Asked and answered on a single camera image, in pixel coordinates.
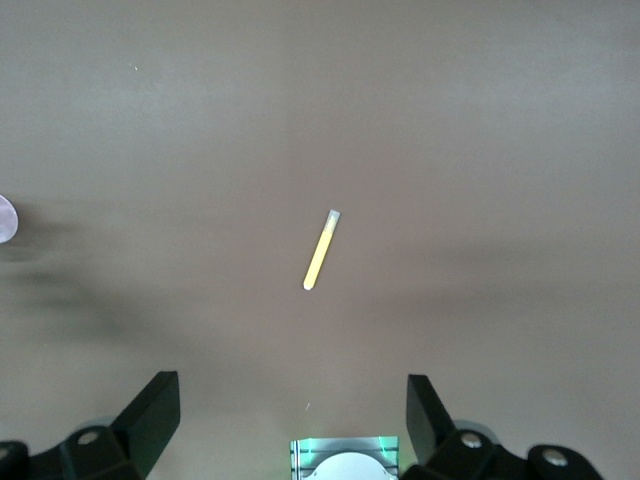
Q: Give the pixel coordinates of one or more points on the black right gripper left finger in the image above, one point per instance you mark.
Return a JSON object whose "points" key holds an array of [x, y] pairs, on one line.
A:
{"points": [[125, 445]]}

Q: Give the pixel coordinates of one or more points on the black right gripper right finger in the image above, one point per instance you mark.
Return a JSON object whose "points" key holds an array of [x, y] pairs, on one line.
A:
{"points": [[450, 450]]}

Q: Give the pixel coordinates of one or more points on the yellow highlighter pen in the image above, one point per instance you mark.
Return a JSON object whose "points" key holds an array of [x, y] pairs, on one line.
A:
{"points": [[321, 252]]}

